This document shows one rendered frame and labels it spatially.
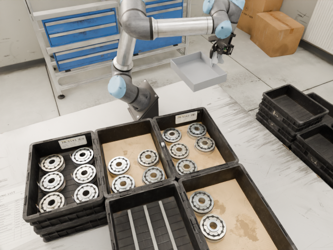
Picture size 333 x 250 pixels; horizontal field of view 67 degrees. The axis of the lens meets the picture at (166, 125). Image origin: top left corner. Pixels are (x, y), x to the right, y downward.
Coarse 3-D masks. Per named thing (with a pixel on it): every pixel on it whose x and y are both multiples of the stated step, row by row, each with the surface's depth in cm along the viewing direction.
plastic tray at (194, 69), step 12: (180, 60) 148; (192, 60) 151; (204, 60) 149; (180, 72) 137; (192, 72) 142; (204, 72) 142; (216, 72) 141; (192, 84) 129; (204, 84) 130; (216, 84) 134
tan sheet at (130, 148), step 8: (136, 136) 136; (144, 136) 136; (104, 144) 132; (112, 144) 132; (120, 144) 132; (128, 144) 132; (136, 144) 132; (144, 144) 132; (152, 144) 132; (104, 152) 128; (112, 152) 128; (120, 152) 128; (128, 152) 128; (136, 152) 128; (136, 160) 125; (160, 160) 125; (136, 168) 121; (136, 176) 118; (136, 184) 115; (112, 192) 112
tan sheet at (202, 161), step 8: (176, 128) 141; (184, 128) 141; (184, 136) 136; (208, 136) 136; (192, 144) 132; (192, 152) 128; (216, 152) 128; (200, 160) 125; (208, 160) 125; (216, 160) 125; (200, 168) 121
